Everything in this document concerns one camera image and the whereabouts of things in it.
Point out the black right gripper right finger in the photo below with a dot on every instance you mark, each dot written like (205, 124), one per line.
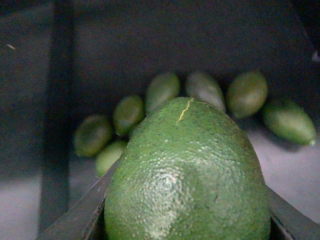
(287, 223)

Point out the green avocado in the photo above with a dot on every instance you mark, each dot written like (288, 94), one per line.
(286, 119)
(108, 156)
(188, 173)
(128, 113)
(92, 135)
(163, 87)

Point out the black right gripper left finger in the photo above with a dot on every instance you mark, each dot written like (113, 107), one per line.
(84, 220)

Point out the dark avocado large front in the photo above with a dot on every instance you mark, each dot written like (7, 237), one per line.
(246, 94)

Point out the dark avocado long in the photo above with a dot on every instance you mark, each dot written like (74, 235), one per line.
(205, 88)

